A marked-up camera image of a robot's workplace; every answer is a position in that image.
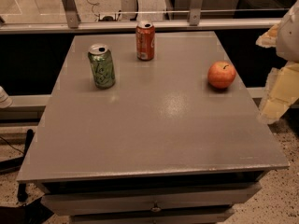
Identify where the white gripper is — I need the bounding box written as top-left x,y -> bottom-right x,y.
256,0 -> 299,124

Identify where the green soda can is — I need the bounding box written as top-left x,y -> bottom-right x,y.
88,44 -> 116,90

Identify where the red apple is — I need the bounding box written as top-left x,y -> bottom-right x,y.
207,62 -> 236,89

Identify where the orange soda can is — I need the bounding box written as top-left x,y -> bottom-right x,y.
135,21 -> 155,61

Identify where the grey cabinet with drawers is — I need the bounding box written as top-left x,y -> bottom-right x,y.
18,32 -> 288,224

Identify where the round metal drawer knob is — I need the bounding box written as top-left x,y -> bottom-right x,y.
150,203 -> 162,213

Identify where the grey metal railing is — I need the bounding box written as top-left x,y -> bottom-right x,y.
0,0 -> 299,35

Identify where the white cylindrical object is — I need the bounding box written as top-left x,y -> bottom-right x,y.
0,86 -> 13,108

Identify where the black chair base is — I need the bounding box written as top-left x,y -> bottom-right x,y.
0,129 -> 53,224

